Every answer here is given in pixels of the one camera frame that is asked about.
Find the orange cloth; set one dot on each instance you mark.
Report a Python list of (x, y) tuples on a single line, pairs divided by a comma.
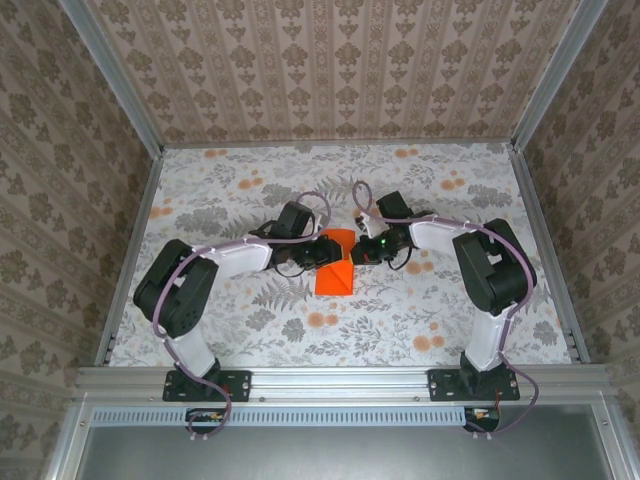
[(335, 282)]

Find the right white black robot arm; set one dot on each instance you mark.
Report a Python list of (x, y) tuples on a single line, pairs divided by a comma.
[(500, 280)]

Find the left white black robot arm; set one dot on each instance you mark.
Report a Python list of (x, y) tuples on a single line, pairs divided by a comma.
[(175, 295)]

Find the grey sheet metal panel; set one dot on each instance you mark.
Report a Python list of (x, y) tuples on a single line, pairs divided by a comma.
[(325, 455)]

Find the floral patterned table cover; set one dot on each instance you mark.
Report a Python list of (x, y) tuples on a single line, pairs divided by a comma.
[(350, 340)]

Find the black connector board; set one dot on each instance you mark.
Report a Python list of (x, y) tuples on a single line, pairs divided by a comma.
[(482, 415), (202, 417)]

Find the thin aluminium table rail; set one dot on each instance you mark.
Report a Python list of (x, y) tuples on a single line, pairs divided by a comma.
[(340, 144)]

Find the wide aluminium mounting rail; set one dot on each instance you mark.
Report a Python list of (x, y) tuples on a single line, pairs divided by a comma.
[(340, 382)]

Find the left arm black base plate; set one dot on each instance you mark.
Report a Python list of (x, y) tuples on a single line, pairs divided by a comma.
[(240, 385)]

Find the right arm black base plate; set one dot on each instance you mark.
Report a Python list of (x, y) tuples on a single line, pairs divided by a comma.
[(440, 385)]

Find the aluminium table side rail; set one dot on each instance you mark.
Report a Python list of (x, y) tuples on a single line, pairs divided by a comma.
[(131, 250), (546, 250)]

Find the aluminium frame post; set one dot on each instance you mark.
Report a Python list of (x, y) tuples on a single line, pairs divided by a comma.
[(555, 75), (112, 75)]

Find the aluminium lower frame rail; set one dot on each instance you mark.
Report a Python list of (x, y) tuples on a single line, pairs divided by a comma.
[(67, 440), (615, 440)]

